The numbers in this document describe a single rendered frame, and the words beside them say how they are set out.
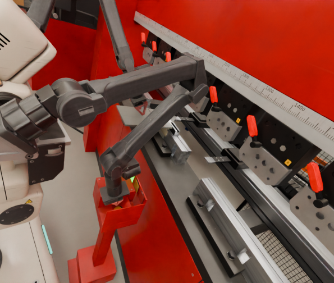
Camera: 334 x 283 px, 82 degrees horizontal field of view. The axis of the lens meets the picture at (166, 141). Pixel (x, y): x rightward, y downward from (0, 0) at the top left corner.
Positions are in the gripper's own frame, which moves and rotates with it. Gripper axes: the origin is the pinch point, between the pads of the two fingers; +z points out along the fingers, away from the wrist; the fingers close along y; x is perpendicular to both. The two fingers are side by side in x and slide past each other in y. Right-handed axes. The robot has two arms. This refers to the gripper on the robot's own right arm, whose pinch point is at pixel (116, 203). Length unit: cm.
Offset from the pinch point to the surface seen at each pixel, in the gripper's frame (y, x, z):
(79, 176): -16, 87, 76
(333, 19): 49, -17, -70
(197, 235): 22.8, -25.9, -3.9
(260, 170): 38, -26, -33
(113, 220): -2.6, -4.9, 3.9
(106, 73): 24, 119, -6
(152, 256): 11.3, -16.9, 28.4
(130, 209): 4.5, -5.0, -0.1
